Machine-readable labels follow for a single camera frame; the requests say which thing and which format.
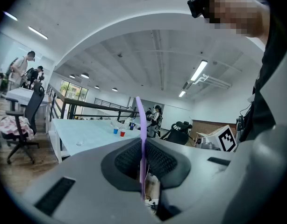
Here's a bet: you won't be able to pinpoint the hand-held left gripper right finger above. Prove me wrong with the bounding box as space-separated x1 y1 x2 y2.
145 139 236 224

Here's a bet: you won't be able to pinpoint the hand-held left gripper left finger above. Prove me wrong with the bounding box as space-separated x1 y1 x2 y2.
23 138 158 224

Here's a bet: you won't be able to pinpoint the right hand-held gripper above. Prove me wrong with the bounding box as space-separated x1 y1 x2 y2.
194 124 238 153

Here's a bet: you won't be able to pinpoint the purple straw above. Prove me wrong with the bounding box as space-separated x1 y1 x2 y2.
136 96 148 202

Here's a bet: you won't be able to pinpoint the light blue flowered tablecloth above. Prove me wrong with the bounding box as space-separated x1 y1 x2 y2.
51 118 152 163

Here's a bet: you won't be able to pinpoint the black office chair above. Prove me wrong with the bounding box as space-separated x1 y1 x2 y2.
5 82 45 165
160 121 193 146

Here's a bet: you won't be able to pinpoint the person's black shirt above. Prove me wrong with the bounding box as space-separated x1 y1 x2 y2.
239 0 287 144

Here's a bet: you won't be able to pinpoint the white ceiling pipes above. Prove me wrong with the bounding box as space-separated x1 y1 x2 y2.
194 73 232 90

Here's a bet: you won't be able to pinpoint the black railing wooden handrail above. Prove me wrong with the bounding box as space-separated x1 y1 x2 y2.
45 84 141 123

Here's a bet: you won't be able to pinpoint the pink checkered cloth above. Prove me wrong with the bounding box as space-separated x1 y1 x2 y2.
0 115 35 141

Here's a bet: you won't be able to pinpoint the white cloth covered table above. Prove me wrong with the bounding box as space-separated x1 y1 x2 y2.
5 87 50 107

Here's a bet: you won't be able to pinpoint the person's head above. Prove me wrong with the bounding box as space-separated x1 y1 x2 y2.
202 0 272 39

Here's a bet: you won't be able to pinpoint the glass entrance window wall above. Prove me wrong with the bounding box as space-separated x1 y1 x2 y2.
60 80 89 102

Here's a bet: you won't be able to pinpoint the black head-worn camera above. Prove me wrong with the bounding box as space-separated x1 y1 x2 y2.
187 0 204 19

